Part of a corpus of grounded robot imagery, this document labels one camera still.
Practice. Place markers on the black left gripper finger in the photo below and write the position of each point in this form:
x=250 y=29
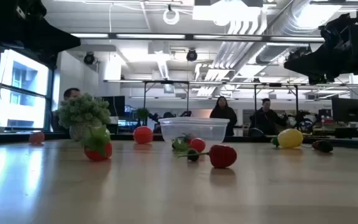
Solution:
x=57 y=40
x=49 y=59

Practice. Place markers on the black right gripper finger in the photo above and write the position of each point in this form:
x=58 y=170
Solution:
x=318 y=79
x=312 y=68

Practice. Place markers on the yellow toy lemon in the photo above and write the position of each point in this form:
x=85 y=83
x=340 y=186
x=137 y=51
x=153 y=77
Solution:
x=291 y=138

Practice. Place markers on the dark red toy cherries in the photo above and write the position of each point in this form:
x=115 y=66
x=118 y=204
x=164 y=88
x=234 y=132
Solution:
x=324 y=146

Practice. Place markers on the small pink toy fruit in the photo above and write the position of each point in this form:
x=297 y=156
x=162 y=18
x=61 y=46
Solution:
x=36 y=137

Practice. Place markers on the toy strawberry large green leaves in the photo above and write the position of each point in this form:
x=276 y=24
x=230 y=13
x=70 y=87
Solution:
x=97 y=146

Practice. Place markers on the red toy tomato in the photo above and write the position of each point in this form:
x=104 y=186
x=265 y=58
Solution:
x=143 y=134

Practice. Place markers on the clear plastic tupperware container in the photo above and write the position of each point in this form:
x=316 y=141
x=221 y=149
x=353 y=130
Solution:
x=194 y=127

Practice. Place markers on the red toy cherry tomatoes vine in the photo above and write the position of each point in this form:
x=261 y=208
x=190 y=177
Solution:
x=197 y=145

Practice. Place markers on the small black toy olive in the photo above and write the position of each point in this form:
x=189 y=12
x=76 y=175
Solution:
x=193 y=156

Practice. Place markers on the background black robot arm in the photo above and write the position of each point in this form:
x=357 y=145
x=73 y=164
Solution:
x=304 y=123

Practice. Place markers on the black ceiling spotlight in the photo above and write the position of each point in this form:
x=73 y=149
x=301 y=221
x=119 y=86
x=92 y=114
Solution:
x=89 y=58
x=191 y=55

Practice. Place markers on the person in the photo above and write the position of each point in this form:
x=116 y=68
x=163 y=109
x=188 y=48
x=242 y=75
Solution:
x=71 y=93
x=223 y=115
x=267 y=119

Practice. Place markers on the large window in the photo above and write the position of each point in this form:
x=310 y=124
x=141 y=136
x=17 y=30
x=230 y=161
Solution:
x=23 y=93

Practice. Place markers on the black computer monitor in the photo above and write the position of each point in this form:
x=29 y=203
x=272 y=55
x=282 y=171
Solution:
x=349 y=110

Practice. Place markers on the green potted plant white pot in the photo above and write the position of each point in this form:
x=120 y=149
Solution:
x=82 y=110

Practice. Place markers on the overhead LED light bar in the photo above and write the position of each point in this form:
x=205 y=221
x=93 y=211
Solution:
x=151 y=36

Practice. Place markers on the small green background plant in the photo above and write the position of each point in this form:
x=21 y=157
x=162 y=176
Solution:
x=142 y=112

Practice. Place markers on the background black metal frame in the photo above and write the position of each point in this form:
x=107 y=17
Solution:
x=255 y=102
x=145 y=99

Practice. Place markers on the black curved frame bracket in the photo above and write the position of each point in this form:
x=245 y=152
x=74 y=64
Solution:
x=256 y=132

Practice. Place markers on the black aluminium table frame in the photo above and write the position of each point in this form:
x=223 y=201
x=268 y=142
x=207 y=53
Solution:
x=5 y=137

